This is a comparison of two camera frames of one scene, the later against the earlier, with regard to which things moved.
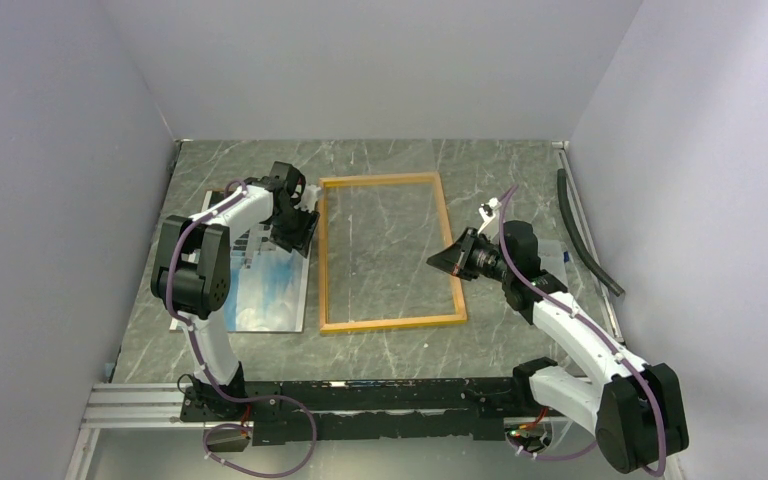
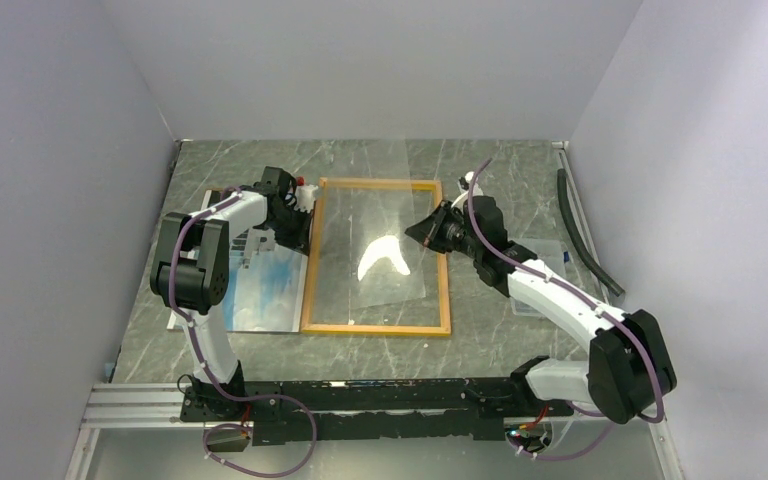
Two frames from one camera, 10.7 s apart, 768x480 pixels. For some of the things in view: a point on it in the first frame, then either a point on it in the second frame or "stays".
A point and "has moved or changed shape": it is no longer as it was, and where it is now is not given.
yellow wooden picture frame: (373, 324) to (380, 330)
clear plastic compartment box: (555, 260) stays
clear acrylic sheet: (387, 253) has moved or changed shape
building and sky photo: (268, 283) stays
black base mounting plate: (299, 412) stays
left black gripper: (301, 239) stays
